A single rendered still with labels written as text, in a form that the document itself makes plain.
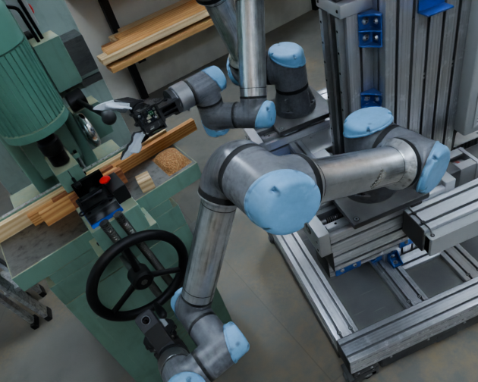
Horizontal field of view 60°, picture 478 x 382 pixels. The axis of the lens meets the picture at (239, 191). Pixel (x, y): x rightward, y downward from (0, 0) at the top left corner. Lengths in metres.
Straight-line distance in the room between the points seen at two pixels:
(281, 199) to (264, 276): 1.41
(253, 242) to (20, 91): 1.43
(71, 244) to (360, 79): 0.93
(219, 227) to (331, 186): 0.24
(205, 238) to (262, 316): 1.12
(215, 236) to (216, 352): 0.24
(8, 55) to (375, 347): 1.38
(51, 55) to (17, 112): 0.31
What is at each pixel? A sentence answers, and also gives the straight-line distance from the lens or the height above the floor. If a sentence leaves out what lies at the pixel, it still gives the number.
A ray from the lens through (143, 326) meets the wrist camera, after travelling 1.06.
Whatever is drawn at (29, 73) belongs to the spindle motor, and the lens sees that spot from 1.14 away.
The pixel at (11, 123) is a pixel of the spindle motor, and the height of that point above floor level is 1.23.
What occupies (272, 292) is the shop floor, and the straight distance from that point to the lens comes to 2.00.
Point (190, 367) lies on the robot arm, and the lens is 0.93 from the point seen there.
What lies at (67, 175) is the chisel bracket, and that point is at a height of 1.02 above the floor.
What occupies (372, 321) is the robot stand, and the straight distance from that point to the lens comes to 1.66.
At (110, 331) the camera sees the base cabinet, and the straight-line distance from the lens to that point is 1.53.
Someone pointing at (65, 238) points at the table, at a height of 0.90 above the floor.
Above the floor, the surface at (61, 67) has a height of 1.22.
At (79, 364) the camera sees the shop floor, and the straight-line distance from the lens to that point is 2.18.
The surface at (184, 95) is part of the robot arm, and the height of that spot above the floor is 1.15.
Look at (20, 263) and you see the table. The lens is 1.30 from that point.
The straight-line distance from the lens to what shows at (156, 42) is 3.35.
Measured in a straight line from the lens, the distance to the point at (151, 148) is 1.39.
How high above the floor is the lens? 1.66
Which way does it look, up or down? 41 degrees down
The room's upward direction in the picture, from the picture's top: 18 degrees counter-clockwise
